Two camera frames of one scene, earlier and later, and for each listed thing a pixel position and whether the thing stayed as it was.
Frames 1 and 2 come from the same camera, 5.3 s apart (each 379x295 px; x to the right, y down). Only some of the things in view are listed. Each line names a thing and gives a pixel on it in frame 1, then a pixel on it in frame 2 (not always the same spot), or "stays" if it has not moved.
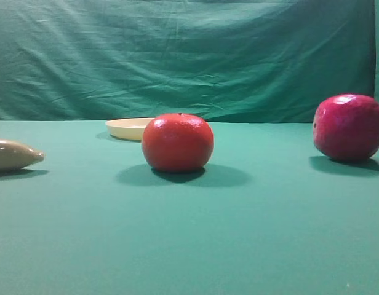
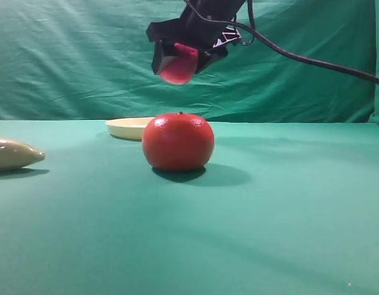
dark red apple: [349, 127] to [180, 69]
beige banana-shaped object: [10, 155] stays
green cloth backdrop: [228, 61] stays
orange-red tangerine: [178, 142] stays
